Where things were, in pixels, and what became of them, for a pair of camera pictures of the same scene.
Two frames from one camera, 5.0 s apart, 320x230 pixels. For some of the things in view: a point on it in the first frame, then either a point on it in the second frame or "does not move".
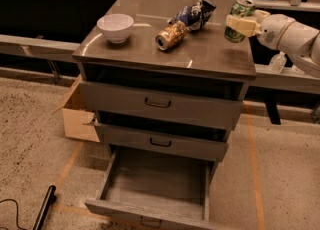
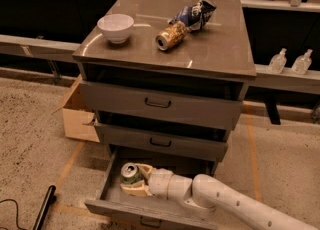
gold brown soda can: x=171 y=36 does not move
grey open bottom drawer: x=157 y=190 does not move
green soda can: x=240 y=7 to x=130 y=173
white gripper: x=272 y=32 to x=158 y=182
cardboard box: x=79 y=123 does not move
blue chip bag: x=193 y=16 does not move
